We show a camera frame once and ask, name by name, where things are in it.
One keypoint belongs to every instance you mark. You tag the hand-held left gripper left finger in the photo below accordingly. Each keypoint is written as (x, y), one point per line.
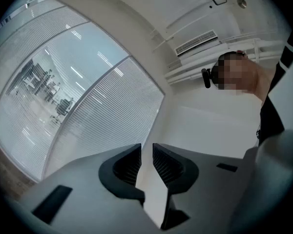
(107, 177)

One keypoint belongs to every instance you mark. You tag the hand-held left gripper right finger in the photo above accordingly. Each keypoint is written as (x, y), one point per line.
(190, 177)

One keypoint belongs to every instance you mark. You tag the black office chair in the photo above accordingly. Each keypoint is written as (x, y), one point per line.
(63, 108)

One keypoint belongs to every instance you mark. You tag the person's black shirt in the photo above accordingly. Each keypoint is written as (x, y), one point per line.
(271, 121)

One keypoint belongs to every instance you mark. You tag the person's head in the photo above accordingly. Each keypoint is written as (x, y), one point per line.
(236, 69)

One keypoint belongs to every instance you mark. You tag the white ceiling air vent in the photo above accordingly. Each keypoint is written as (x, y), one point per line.
(195, 43)

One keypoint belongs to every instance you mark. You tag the round metal ceiling disc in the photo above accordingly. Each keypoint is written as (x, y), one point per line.
(241, 2)

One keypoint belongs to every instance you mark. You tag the grey window frame post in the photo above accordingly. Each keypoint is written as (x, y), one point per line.
(76, 105)

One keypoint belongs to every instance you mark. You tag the black head-mounted camera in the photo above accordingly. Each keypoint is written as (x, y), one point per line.
(207, 78)

